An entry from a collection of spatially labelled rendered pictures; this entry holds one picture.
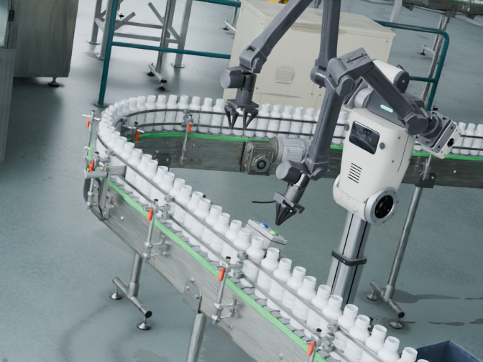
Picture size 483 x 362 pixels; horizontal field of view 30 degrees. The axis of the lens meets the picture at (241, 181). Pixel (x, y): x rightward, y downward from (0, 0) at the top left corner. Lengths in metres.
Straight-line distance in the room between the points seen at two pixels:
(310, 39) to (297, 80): 0.33
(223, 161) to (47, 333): 1.18
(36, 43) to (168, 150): 3.78
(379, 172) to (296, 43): 3.66
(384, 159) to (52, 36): 5.09
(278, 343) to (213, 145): 1.74
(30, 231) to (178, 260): 2.30
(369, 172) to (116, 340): 1.71
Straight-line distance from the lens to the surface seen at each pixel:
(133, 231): 3.45
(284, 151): 4.33
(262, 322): 2.86
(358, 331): 2.59
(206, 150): 4.36
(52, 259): 5.11
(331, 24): 3.31
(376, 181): 3.31
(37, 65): 7.99
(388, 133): 3.25
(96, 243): 5.35
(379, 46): 7.16
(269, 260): 2.85
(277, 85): 6.91
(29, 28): 7.87
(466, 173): 5.05
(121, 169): 3.51
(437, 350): 3.08
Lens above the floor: 2.34
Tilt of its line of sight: 20 degrees down
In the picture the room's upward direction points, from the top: 12 degrees clockwise
